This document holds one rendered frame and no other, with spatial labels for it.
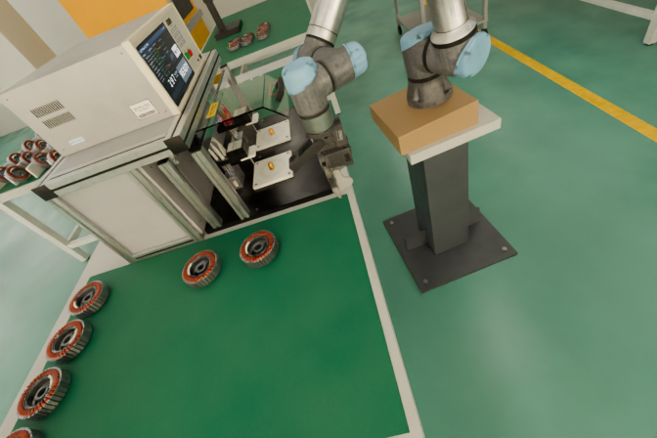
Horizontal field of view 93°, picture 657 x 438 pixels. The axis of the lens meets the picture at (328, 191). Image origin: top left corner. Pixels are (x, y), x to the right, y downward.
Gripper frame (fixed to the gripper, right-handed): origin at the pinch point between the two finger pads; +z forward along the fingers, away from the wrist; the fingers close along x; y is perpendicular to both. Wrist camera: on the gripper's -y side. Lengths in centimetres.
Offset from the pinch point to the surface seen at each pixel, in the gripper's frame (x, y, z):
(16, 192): 100, -194, 11
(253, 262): -12.2, -27.4, 6.1
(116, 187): 7, -57, -19
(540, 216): 27, 86, 84
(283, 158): 31.4, -17.7, 6.2
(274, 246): -8.8, -21.4, 6.4
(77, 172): 6, -61, -27
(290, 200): 8.7, -16.0, 7.4
